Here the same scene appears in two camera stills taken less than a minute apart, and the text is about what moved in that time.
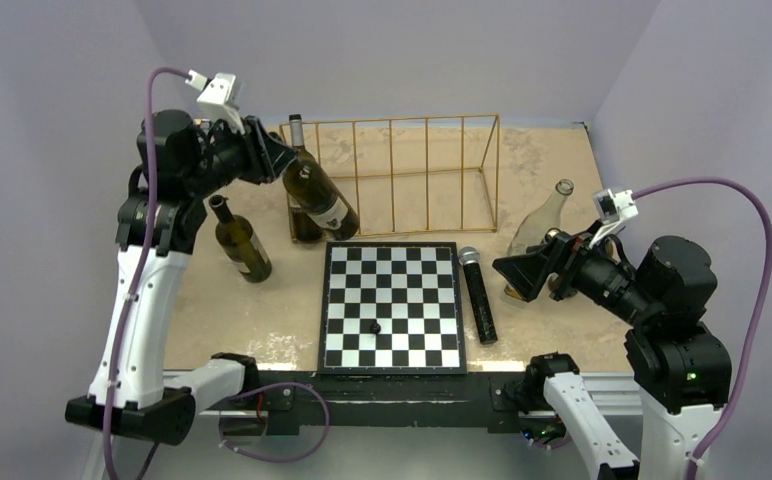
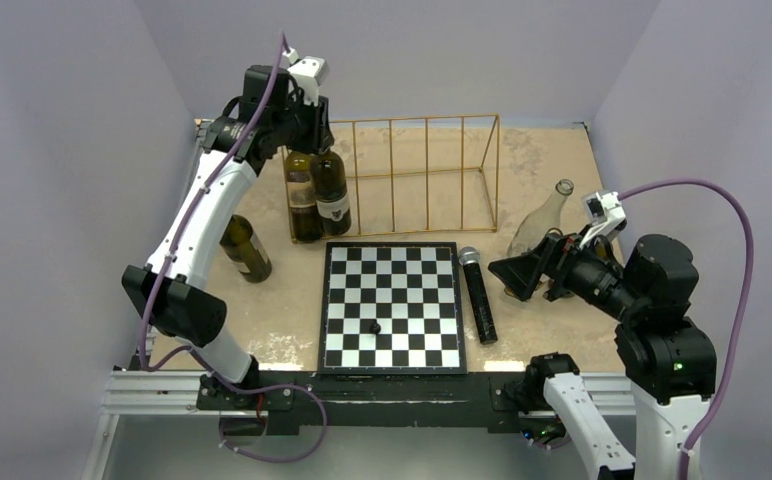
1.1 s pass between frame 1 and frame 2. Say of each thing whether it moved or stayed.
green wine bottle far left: stayed
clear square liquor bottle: stayed
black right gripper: stayed
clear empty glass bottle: stayed
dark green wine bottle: moved
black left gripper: moved
